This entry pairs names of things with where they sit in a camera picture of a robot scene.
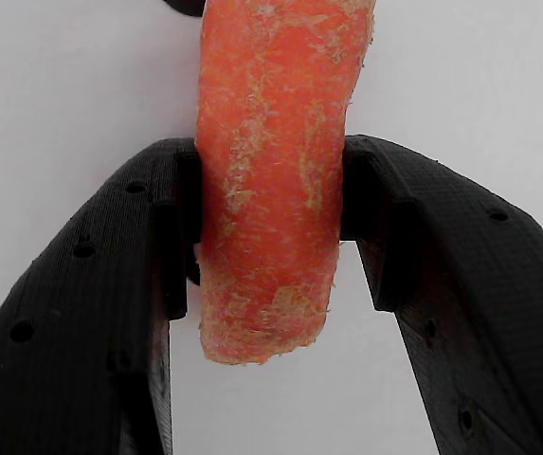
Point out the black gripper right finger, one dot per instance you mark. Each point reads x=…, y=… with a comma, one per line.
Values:
x=479, y=308

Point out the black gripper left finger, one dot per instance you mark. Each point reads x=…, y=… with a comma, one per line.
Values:
x=72, y=308

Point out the small orange snack piece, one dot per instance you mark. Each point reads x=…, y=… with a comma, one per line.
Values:
x=276, y=142

